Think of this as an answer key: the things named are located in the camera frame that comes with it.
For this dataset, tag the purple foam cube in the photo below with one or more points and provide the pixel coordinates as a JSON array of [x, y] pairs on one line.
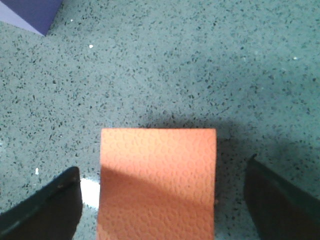
[[32, 15]]

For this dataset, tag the orange foam cube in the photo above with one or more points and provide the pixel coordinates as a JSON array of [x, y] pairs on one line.
[[157, 184]]

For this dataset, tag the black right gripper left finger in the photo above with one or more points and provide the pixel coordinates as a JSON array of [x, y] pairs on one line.
[[52, 213]]

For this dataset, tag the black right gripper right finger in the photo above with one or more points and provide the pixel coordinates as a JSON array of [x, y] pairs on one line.
[[279, 209]]

